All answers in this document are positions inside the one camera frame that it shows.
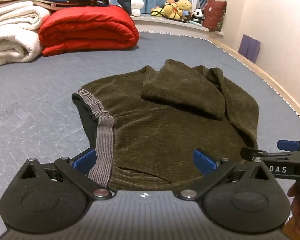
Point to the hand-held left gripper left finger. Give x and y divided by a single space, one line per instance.
83 160

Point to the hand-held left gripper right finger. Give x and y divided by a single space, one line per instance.
203 161

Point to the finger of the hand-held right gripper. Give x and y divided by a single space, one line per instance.
255 154
288 145

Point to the purple folded mat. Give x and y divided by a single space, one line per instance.
250 48

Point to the red folded quilt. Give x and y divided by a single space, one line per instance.
90 30

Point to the dark red floral pillow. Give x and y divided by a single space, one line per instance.
215 16

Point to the white fleece folded blanket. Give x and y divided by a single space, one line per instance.
12 35

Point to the panda plush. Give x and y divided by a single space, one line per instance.
198 15

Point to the orange yellow bear plush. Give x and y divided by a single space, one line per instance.
168 10

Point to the navy starred folded blanket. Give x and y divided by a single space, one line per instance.
52 0

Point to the white mushroom plush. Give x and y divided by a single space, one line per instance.
137 5

